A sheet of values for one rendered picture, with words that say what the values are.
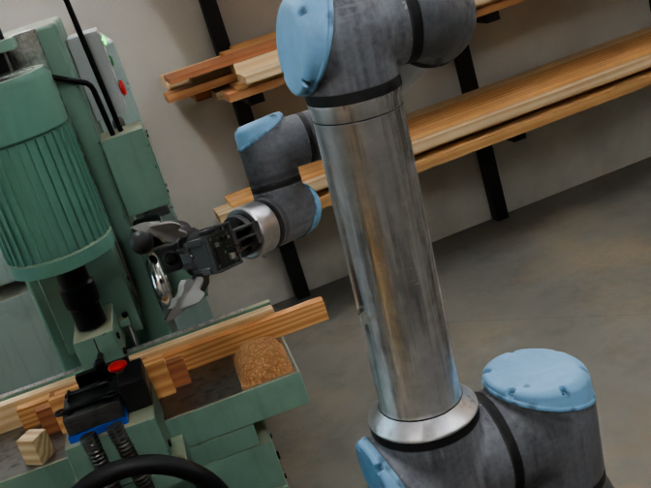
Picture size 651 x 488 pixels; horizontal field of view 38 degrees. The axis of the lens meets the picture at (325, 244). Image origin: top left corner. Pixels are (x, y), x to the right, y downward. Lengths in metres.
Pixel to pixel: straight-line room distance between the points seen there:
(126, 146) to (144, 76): 2.20
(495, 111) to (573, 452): 2.66
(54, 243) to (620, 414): 1.85
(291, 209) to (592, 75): 2.64
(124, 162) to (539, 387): 0.86
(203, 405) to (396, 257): 0.54
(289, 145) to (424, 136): 2.20
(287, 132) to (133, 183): 0.32
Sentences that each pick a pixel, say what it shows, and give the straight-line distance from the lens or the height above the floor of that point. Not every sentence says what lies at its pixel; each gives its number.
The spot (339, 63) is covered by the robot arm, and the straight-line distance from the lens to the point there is 1.07.
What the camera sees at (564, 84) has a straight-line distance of 4.05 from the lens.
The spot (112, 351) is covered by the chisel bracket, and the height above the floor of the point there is 1.00.
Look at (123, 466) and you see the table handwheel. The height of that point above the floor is 0.95.
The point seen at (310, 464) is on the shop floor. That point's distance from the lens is 3.03.
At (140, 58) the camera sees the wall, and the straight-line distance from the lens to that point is 3.94.
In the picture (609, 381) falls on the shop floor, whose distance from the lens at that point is 3.06.
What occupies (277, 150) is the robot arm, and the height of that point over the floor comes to 1.22.
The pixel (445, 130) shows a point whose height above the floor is 0.61.
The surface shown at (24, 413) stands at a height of 0.93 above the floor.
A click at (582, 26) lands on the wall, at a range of 4.59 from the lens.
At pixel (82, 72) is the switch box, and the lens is 1.84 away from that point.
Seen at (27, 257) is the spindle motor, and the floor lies 1.20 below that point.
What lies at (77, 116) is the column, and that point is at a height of 1.35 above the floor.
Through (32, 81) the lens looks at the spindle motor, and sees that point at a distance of 1.51.
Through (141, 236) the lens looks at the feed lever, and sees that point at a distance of 1.37.
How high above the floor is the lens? 1.59
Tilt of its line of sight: 19 degrees down
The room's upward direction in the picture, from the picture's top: 17 degrees counter-clockwise
